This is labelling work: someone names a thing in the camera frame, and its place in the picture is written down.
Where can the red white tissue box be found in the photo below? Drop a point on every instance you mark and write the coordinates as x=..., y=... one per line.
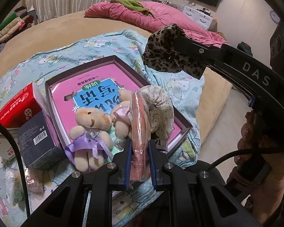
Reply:
x=17, y=111

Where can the person's right hand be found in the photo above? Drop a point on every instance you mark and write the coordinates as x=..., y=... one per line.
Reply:
x=266, y=196

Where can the round wall clock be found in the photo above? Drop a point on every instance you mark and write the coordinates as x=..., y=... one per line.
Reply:
x=275, y=18

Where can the small green white packet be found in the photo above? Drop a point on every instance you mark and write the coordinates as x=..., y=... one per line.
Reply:
x=14, y=186

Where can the pink quilted comforter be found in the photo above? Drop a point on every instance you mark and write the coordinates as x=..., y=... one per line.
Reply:
x=161, y=16

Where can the floral beige cloth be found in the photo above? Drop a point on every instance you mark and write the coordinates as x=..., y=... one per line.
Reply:
x=161, y=111

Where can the white drawer cabinet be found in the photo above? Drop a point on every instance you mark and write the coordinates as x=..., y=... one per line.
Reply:
x=205, y=21

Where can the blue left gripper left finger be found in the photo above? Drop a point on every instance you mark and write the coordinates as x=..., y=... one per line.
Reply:
x=127, y=169

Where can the green garment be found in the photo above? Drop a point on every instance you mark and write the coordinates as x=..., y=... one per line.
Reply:
x=133, y=5

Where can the tan bed blanket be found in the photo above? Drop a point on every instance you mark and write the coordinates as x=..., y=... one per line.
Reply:
x=69, y=28

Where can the stack of folded clothes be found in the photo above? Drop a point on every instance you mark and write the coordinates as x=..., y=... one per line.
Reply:
x=19, y=21

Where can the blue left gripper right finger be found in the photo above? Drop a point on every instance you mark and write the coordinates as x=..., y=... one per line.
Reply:
x=156, y=161

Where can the dark blue small box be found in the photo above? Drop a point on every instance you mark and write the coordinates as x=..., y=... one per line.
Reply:
x=39, y=144

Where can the leopard print fabric scarf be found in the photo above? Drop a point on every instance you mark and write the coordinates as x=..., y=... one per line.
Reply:
x=160, y=54

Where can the teddy bear purple dress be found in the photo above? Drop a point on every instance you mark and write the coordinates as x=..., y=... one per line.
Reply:
x=91, y=143

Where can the dark bag on floor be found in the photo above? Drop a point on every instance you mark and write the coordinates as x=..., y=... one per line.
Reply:
x=244, y=47

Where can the green round plush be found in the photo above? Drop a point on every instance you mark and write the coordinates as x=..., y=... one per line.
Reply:
x=33, y=179

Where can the light blue cartoon sheet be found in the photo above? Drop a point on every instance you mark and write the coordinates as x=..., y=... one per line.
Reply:
x=128, y=45

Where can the pink packaged cloth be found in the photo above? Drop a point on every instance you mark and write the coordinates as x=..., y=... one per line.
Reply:
x=140, y=136

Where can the pink blue children's book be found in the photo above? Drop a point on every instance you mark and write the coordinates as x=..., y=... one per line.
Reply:
x=97, y=92

